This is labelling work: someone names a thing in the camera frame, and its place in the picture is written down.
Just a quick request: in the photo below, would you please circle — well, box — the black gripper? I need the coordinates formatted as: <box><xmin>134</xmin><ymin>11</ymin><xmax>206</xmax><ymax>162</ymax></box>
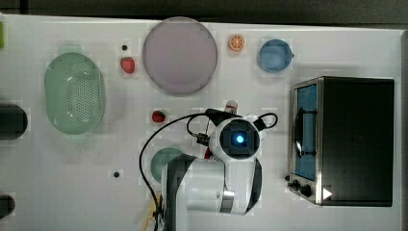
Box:
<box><xmin>205</xmin><ymin>109</ymin><xmax>242</xmax><ymax>126</ymax></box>

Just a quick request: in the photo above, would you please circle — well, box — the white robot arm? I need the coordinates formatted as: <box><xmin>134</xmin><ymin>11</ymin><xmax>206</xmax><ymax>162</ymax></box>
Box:
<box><xmin>162</xmin><ymin>109</ymin><xmax>267</xmax><ymax>231</ymax></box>

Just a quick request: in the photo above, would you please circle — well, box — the purple round plate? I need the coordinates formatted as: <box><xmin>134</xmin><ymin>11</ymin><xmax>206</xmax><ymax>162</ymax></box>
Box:
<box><xmin>142</xmin><ymin>17</ymin><xmax>217</xmax><ymax>95</ymax></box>

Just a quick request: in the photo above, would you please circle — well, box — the small red toy strawberry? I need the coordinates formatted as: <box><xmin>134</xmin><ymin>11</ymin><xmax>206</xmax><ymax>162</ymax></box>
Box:
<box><xmin>151</xmin><ymin>111</ymin><xmax>166</xmax><ymax>123</ymax></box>

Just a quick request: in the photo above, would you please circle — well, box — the green cup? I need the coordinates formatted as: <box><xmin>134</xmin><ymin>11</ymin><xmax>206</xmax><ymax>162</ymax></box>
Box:
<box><xmin>150</xmin><ymin>147</ymin><xmax>183</xmax><ymax>183</ymax></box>

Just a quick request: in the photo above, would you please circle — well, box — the orange slice toy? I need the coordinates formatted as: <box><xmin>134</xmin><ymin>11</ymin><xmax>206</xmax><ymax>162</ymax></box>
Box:
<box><xmin>228</xmin><ymin>35</ymin><xmax>245</xmax><ymax>51</ymax></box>

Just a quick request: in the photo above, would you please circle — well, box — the blue cup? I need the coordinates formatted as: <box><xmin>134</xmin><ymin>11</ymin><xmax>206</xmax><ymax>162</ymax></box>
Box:
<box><xmin>257</xmin><ymin>39</ymin><xmax>294</xmax><ymax>72</ymax></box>

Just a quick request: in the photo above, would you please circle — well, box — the yellow toy banana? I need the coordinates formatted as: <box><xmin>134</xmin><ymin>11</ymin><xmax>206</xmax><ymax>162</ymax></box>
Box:
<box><xmin>140</xmin><ymin>192</ymin><xmax>164</xmax><ymax>231</ymax></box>

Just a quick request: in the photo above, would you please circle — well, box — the large red toy strawberry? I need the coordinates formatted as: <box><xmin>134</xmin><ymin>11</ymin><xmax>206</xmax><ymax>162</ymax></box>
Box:
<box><xmin>120</xmin><ymin>57</ymin><xmax>136</xmax><ymax>74</ymax></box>

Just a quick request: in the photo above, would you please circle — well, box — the silver black toaster oven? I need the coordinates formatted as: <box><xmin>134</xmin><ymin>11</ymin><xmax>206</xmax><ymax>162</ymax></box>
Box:
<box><xmin>286</xmin><ymin>76</ymin><xmax>395</xmax><ymax>207</ymax></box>

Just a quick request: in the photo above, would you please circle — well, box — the green perforated colander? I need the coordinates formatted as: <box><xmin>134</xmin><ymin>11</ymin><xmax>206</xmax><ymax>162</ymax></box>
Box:
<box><xmin>44</xmin><ymin>47</ymin><xmax>106</xmax><ymax>135</ymax></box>

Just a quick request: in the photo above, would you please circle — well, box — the black frying pan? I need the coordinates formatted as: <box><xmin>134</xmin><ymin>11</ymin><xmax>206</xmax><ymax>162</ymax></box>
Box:
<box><xmin>0</xmin><ymin>104</ymin><xmax>28</xmax><ymax>140</ymax></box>

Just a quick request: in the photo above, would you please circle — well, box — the grey object at edge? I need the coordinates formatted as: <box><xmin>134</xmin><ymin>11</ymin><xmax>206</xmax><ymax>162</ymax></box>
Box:
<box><xmin>0</xmin><ymin>194</ymin><xmax>15</xmax><ymax>219</ymax></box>

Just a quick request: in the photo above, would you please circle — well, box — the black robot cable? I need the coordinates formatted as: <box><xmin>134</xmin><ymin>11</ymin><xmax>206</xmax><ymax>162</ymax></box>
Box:
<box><xmin>139</xmin><ymin>112</ymin><xmax>279</xmax><ymax>231</ymax></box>

